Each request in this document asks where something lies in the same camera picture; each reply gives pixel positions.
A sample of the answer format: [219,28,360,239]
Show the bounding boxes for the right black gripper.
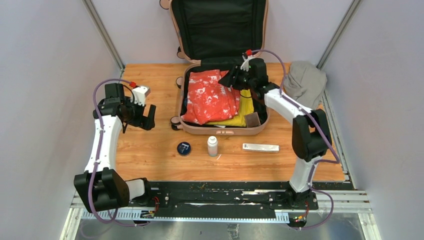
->
[218,64,256,92]

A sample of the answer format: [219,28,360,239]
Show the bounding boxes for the yellow garment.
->
[206,89,255,127]

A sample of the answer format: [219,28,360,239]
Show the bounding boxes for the clear acrylic block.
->
[244,112,261,128]

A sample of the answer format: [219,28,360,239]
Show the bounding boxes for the red white tie-dye jeans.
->
[181,69,246,127]

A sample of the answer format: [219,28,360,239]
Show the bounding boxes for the white rectangular box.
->
[242,143,280,153]

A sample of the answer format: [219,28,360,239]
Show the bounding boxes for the white small bottle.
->
[207,136,218,157]

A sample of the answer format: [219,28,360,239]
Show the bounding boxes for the round navy tin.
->
[176,141,192,157]

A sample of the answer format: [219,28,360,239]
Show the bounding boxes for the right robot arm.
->
[218,61,332,209]

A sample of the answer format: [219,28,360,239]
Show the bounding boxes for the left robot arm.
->
[73,81,156,213]

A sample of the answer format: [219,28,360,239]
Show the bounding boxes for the grey crumpled cloth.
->
[282,61,328,109]

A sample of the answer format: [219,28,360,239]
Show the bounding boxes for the pink open suitcase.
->
[159,0,269,136]

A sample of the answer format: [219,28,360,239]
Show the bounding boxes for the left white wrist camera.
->
[131,85,151,107]

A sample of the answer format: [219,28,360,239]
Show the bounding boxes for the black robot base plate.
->
[129,181,319,220]

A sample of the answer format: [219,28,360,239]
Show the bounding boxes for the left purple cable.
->
[86,78,160,228]

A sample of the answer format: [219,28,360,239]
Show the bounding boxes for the purple cable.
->
[250,49,341,231]
[86,78,160,228]

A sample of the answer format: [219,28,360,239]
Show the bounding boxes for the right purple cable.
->
[250,49,341,231]

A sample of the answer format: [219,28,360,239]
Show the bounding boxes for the aluminium frame rail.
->
[60,181,381,240]

